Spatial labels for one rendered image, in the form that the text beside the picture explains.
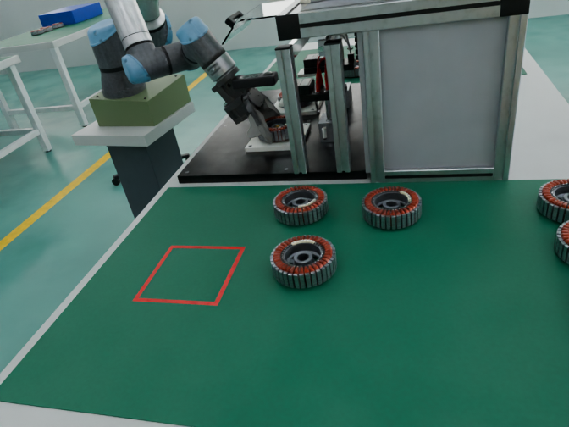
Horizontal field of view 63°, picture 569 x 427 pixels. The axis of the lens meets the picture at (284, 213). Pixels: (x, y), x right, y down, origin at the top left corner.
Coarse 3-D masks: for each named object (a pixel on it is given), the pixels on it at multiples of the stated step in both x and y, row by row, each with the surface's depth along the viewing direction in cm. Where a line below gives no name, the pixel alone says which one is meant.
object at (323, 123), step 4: (324, 116) 120; (320, 120) 118; (324, 120) 117; (328, 120) 117; (320, 124) 117; (324, 124) 116; (328, 124) 116; (320, 128) 117; (328, 128) 117; (332, 128) 116; (320, 132) 118; (328, 132) 117; (332, 132) 117; (320, 136) 118; (328, 136) 118; (332, 136) 118; (320, 140) 119; (324, 140) 119; (328, 140) 118; (332, 140) 118
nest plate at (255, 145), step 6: (306, 126) 127; (306, 132) 124; (252, 138) 126; (258, 138) 125; (252, 144) 122; (258, 144) 122; (264, 144) 121; (270, 144) 120; (276, 144) 120; (282, 144) 119; (288, 144) 119; (246, 150) 121; (252, 150) 121; (258, 150) 120; (264, 150) 120; (270, 150) 120; (276, 150) 119; (282, 150) 119
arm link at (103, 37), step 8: (96, 24) 152; (104, 24) 149; (112, 24) 147; (88, 32) 149; (96, 32) 147; (104, 32) 147; (112, 32) 148; (96, 40) 148; (104, 40) 148; (112, 40) 149; (120, 40) 150; (96, 48) 150; (104, 48) 149; (112, 48) 150; (120, 48) 151; (96, 56) 152; (104, 56) 151; (112, 56) 151; (120, 56) 152; (104, 64) 153; (112, 64) 152; (120, 64) 153
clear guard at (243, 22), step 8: (288, 0) 139; (256, 8) 134; (264, 8) 132; (272, 8) 130; (280, 8) 127; (248, 16) 124; (256, 16) 122; (264, 16) 120; (272, 16) 120; (240, 24) 130; (248, 24) 144; (232, 32) 127; (224, 40) 126
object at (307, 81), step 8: (304, 80) 116; (312, 80) 116; (304, 88) 113; (312, 88) 116; (304, 96) 114; (312, 96) 113; (320, 96) 113; (328, 96) 112; (280, 104) 117; (328, 104) 114; (328, 112) 116
